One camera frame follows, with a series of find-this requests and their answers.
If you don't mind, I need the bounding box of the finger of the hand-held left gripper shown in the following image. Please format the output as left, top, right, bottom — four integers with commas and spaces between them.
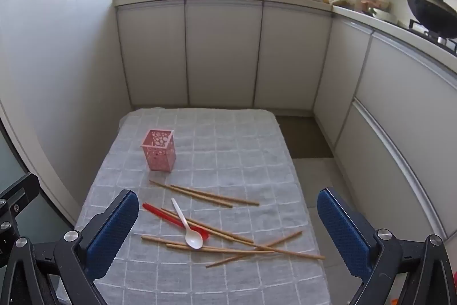
0, 173, 38, 256

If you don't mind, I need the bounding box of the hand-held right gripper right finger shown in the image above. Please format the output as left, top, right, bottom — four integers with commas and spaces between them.
317, 187, 457, 305

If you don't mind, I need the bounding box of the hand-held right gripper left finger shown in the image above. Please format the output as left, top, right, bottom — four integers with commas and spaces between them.
0, 189, 140, 305

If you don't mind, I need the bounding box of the pink perforated utensil holder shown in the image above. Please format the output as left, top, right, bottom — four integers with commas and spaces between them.
140, 129, 176, 171

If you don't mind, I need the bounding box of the red plastic spoon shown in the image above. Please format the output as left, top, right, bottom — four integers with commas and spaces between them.
142, 203, 210, 240

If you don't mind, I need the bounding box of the white drawer front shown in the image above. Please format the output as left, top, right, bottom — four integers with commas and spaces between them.
334, 101, 448, 243
353, 31, 457, 166

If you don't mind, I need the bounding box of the white plastic spoon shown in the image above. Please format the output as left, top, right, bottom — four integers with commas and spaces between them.
171, 198, 203, 250

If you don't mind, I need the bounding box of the grey checked table cloth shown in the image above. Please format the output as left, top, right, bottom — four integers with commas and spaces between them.
73, 107, 327, 305

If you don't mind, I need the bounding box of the white cabinet door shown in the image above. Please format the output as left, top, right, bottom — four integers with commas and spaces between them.
186, 0, 264, 109
254, 3, 332, 111
116, 0, 189, 109
313, 19, 374, 148

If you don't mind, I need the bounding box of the black gas stove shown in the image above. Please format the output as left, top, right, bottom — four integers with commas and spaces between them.
407, 19, 457, 56

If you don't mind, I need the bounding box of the black wok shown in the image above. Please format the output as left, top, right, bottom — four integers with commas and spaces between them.
394, 0, 457, 38

